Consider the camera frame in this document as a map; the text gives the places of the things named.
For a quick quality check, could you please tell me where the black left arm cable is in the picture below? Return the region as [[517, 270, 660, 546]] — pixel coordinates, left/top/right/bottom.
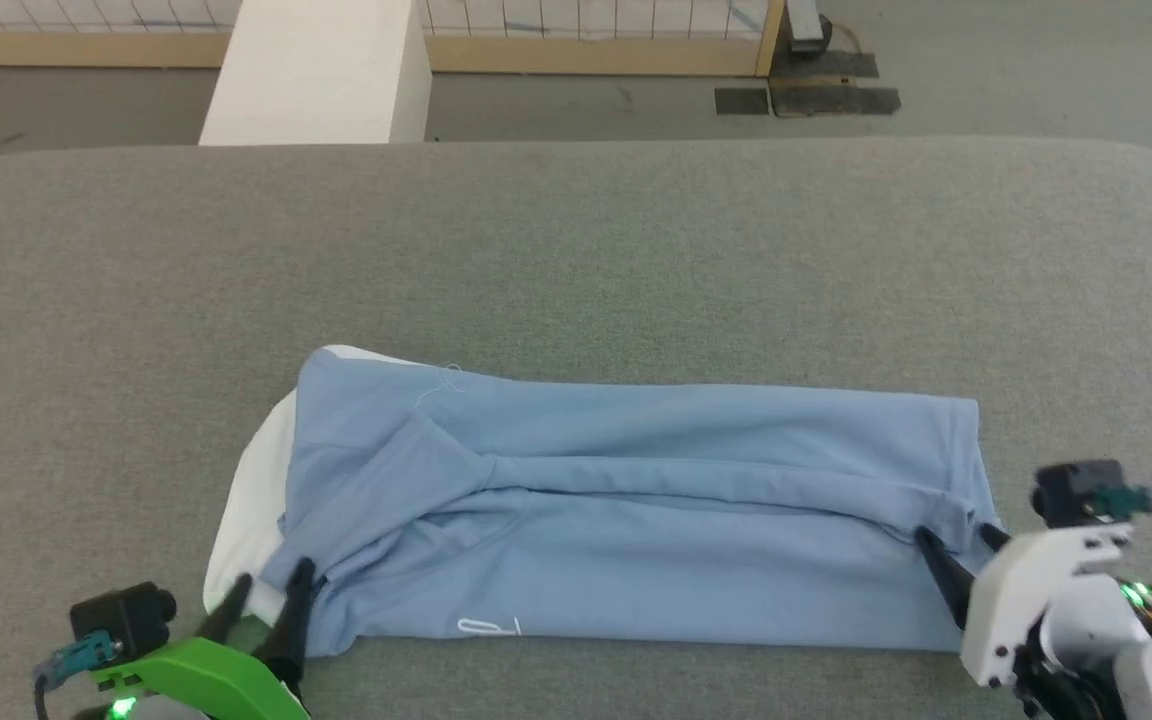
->
[[33, 631, 123, 720]]

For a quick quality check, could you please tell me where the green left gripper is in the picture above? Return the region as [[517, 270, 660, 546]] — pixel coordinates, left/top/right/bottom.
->
[[91, 557, 318, 720]]

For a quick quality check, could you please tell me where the large dark floor plate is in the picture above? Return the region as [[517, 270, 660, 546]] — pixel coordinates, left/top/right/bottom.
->
[[767, 49, 903, 119]]

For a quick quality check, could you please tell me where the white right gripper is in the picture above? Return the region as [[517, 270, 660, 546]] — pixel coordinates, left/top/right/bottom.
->
[[913, 521, 1137, 691]]

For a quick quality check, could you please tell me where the grey device at fence post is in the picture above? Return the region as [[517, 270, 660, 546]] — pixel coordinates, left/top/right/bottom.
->
[[785, 0, 835, 53]]

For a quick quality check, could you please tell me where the light blue garment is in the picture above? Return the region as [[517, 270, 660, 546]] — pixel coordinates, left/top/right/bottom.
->
[[204, 344, 1013, 659]]

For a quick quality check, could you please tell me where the white rectangular block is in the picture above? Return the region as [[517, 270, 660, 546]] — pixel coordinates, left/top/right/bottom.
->
[[198, 0, 434, 147]]

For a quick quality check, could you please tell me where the grey fabric sofa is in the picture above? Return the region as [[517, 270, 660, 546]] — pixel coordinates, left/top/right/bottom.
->
[[0, 138, 1152, 720]]

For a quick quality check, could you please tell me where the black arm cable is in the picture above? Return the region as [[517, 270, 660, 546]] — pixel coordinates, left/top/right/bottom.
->
[[1084, 484, 1152, 527], [33, 631, 123, 720]]

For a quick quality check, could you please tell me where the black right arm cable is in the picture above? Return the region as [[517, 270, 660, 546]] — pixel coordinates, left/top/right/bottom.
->
[[1084, 484, 1152, 527]]

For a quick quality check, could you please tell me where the wooden framed grid fence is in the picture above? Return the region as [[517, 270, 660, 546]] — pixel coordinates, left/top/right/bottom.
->
[[0, 0, 788, 79]]

